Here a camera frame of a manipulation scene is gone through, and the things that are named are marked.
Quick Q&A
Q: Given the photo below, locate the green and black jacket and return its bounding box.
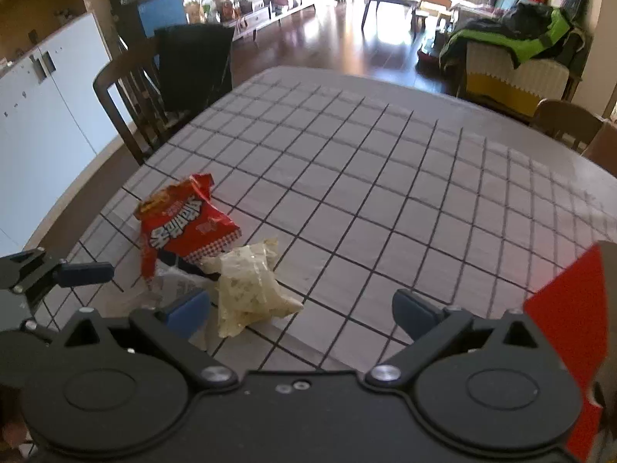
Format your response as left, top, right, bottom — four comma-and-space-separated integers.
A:
440, 2, 588, 72

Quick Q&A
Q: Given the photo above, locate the low media console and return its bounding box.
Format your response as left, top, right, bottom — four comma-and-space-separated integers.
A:
231, 0, 320, 40

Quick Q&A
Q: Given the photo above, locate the wooden chair with curved back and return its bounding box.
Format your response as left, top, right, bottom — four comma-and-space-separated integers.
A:
533, 98, 606, 153

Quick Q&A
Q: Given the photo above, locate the white cabinet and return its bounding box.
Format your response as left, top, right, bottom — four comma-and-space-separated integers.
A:
0, 11, 132, 235

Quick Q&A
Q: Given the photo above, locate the clear packet with grey print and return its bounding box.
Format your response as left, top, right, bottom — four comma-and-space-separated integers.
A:
145, 251, 223, 310

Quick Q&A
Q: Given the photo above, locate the blue front cabinet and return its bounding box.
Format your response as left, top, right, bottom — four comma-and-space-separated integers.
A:
103, 0, 188, 55

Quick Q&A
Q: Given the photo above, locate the wooden coffee table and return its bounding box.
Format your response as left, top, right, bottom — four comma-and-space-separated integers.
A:
361, 0, 429, 34

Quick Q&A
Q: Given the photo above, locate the white puffed snack bag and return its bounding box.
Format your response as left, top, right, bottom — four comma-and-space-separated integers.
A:
200, 238, 305, 339

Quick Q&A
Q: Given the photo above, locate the large red chip bag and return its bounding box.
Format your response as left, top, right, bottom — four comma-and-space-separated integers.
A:
134, 172, 242, 293

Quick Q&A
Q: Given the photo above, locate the wooden chair with slatted back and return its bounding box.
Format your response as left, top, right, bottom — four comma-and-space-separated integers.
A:
93, 34, 194, 166

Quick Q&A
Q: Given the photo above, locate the checked grey tablecloth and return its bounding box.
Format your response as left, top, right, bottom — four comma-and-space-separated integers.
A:
24, 66, 617, 378

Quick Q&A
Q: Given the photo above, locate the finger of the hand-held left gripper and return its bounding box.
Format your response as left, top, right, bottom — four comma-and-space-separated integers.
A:
17, 317, 56, 346
0, 250, 115, 301

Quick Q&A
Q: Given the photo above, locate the red cardboard box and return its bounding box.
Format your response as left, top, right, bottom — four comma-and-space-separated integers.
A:
523, 240, 617, 463

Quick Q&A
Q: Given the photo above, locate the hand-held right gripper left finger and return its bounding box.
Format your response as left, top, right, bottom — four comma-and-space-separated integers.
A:
60, 288, 239, 391

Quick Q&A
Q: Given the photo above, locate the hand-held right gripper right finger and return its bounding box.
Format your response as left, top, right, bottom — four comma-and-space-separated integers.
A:
364, 289, 543, 389

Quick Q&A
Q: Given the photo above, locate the cream armchair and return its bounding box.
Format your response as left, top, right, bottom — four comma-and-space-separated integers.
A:
455, 39, 584, 113

